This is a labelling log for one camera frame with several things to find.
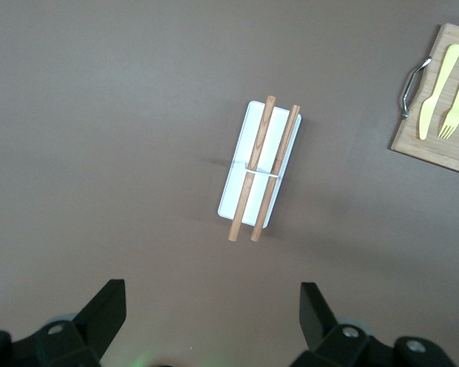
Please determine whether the white rectangular rack tray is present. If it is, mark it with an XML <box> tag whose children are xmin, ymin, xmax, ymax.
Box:
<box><xmin>216</xmin><ymin>100</ymin><xmax>303</xmax><ymax>230</ymax></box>

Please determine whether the yellow plastic knife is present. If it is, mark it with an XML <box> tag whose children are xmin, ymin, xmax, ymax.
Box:
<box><xmin>418</xmin><ymin>44</ymin><xmax>459</xmax><ymax>141</ymax></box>

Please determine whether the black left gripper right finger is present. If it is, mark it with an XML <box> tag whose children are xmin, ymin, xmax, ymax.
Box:
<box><xmin>290</xmin><ymin>281</ymin><xmax>458</xmax><ymax>367</ymax></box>

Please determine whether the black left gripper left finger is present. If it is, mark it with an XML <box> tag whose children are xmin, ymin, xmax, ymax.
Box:
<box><xmin>0</xmin><ymin>278</ymin><xmax>128</xmax><ymax>367</ymax></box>

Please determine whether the bamboo cutting board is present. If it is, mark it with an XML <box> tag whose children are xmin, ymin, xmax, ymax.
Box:
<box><xmin>389</xmin><ymin>22</ymin><xmax>459</xmax><ymax>177</ymax></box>

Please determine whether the brown wooden rod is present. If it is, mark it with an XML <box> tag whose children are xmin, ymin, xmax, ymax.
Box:
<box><xmin>227</xmin><ymin>94</ymin><xmax>278</xmax><ymax>243</ymax></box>
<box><xmin>250</xmin><ymin>104</ymin><xmax>301</xmax><ymax>243</ymax></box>

